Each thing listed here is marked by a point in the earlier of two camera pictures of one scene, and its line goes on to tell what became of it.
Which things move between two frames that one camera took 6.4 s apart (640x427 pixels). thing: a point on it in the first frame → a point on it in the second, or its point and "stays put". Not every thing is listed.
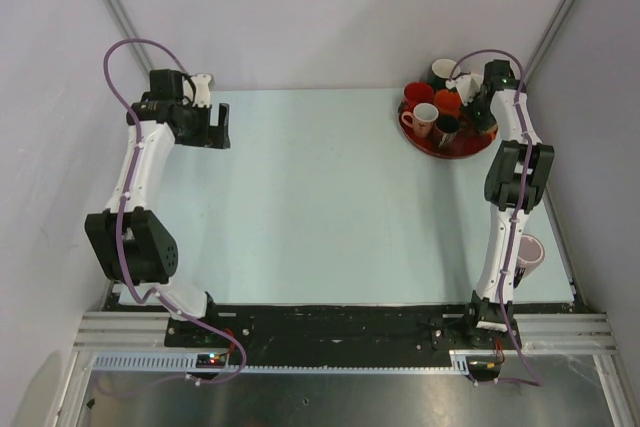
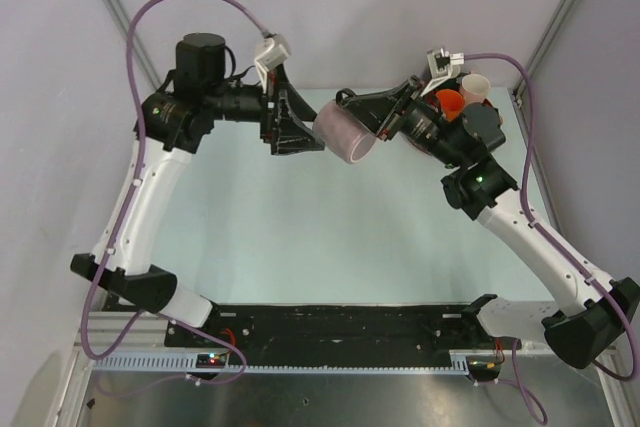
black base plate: (331, 329) stays put
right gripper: (480, 126) → (373, 109)
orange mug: (447, 103) stays put
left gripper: (211, 136) → (288, 135)
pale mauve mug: (530, 257) → (340, 133)
